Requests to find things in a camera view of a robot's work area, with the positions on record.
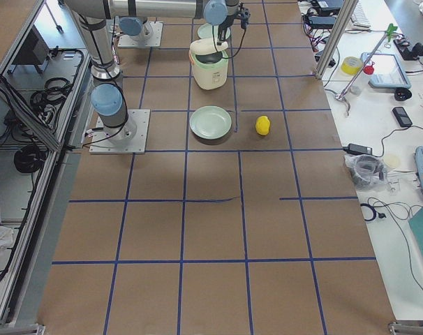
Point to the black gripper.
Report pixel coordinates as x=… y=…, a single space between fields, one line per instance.
x=220 y=32

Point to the white rice cooker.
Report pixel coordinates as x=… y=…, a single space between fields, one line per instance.
x=209 y=63

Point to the green plate far side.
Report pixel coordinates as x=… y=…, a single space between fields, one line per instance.
x=207 y=31

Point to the yellow toy potato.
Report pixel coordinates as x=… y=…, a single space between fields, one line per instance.
x=262 y=125

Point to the green plate near potato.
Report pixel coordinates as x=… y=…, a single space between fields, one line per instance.
x=210 y=122

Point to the yellow tape roll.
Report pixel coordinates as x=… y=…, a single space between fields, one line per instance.
x=351 y=65

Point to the blue teach pendant tablet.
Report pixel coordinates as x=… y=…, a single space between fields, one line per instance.
x=388 y=73

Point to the black power adapter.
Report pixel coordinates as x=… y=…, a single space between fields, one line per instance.
x=357 y=149

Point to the black phone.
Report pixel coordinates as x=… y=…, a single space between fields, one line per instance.
x=402 y=117

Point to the aluminium frame post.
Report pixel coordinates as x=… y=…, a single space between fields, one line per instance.
x=338 y=30

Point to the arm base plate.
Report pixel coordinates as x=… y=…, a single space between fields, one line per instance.
x=154 y=41
x=132 y=138

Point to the plastic bag with cables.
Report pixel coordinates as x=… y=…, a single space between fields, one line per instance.
x=367 y=172

